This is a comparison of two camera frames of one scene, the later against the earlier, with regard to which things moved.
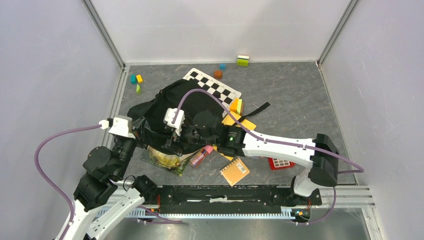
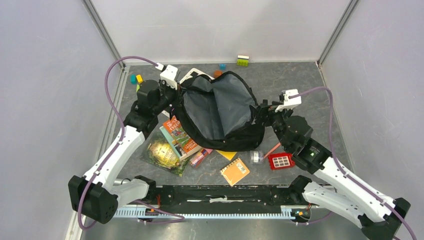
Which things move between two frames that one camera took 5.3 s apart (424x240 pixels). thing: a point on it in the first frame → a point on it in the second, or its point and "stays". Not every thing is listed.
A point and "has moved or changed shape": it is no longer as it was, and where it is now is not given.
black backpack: [205, 121] has moved or changed shape
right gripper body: [173, 142] → [275, 119]
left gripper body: [139, 137] → [171, 96]
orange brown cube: [217, 74] stays
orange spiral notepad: [235, 172] stays
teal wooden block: [133, 79] stays
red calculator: [277, 163] stays
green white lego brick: [242, 60] stays
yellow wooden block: [139, 78] stays
